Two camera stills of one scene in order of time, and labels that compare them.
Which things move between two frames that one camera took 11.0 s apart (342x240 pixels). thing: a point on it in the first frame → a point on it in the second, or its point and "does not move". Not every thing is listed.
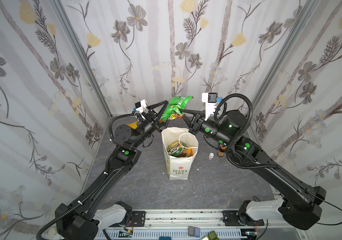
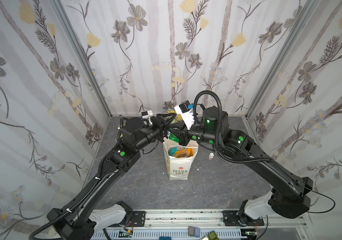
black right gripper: x=196 y=124 → x=184 y=131
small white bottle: x=211 y=156 does not move
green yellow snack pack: x=177 y=148 → x=178 y=118
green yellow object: x=212 y=236 does not move
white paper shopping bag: x=181 y=146 does not move
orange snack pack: x=188 y=152 does not move
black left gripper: x=152 y=118 → x=162 y=122
